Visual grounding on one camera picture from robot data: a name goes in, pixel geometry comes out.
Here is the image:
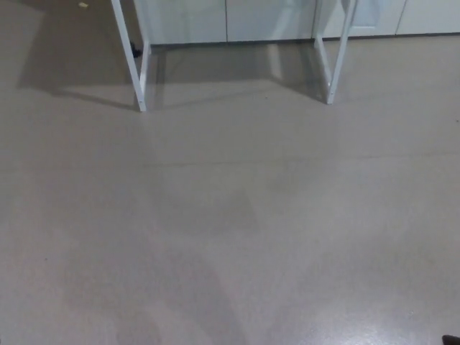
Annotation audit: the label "white desk leg frame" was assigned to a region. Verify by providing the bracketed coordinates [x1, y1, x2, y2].
[110, 0, 152, 112]
[312, 0, 355, 106]

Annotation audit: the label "white cabinets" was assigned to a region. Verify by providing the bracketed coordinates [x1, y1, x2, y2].
[136, 0, 460, 46]

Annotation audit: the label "white desk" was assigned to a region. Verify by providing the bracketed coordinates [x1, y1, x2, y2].
[110, 0, 355, 112]

